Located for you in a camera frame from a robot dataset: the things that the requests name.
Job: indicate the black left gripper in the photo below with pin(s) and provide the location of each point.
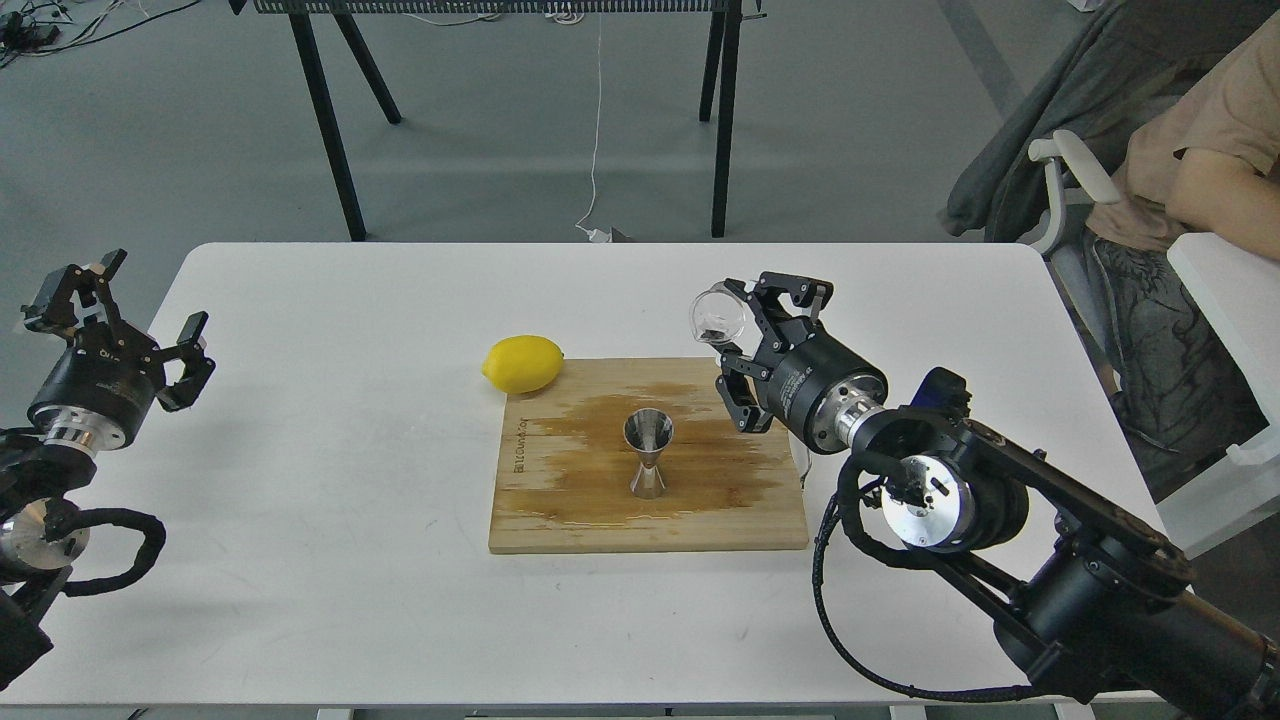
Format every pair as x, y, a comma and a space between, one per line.
102, 370

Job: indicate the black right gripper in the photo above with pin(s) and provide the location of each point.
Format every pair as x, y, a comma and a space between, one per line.
815, 385

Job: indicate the clear plastic measuring cup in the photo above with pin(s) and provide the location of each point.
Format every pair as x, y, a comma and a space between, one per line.
717, 316

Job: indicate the steel double jigger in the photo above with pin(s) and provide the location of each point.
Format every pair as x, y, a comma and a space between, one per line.
648, 432

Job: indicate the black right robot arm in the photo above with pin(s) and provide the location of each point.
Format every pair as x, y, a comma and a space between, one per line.
1085, 598

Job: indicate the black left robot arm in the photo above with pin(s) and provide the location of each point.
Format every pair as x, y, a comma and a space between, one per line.
44, 532

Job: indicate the wooden cutting board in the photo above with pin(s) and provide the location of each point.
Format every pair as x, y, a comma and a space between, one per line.
564, 467

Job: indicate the yellow lemon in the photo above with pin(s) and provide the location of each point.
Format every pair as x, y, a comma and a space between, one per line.
523, 364

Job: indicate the black trestle table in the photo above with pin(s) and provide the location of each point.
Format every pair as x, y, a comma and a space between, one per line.
430, 92

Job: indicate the grey office chair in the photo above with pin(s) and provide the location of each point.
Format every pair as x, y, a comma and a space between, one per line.
1198, 80

